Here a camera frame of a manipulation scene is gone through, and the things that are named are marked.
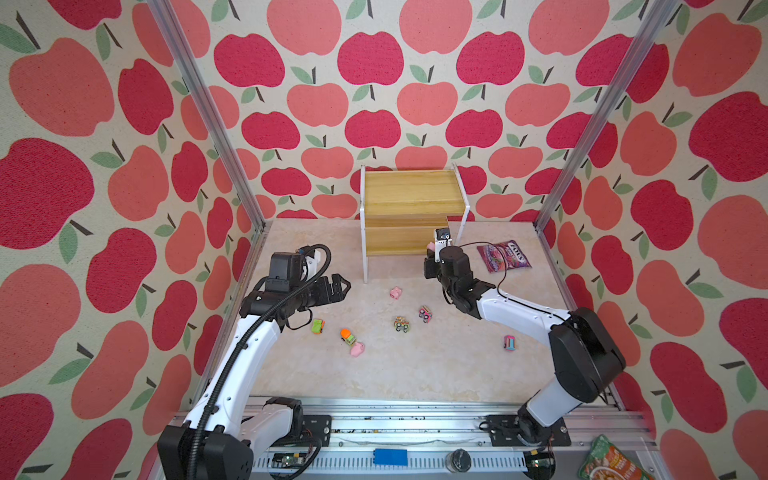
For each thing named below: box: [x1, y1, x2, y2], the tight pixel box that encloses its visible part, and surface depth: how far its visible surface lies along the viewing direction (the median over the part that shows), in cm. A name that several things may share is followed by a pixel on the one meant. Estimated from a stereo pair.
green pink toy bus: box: [393, 316, 410, 334], surface depth 93 cm
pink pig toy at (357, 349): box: [350, 342, 365, 358], surface depth 88 cm
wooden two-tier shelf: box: [359, 163, 470, 284], surface depth 84 cm
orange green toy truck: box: [339, 328, 357, 346], surface depth 90 cm
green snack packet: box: [578, 434, 655, 480], surface depth 70 cm
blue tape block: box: [373, 448, 408, 466], surface depth 72 cm
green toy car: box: [311, 319, 326, 335], surface depth 92 cm
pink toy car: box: [418, 305, 433, 323], surface depth 95 cm
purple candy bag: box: [477, 240, 533, 273], surface depth 110 cm
